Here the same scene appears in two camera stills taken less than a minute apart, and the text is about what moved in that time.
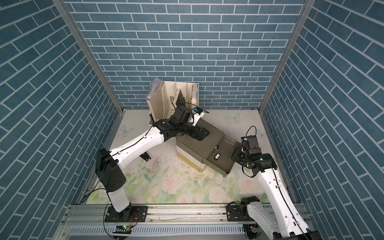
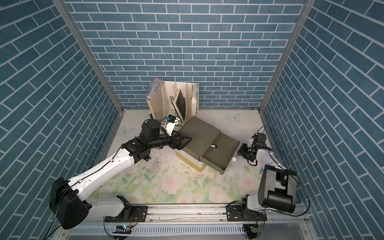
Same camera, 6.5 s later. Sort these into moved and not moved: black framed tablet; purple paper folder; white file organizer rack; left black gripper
Moved: left black gripper
Not moved: purple paper folder; black framed tablet; white file organizer rack
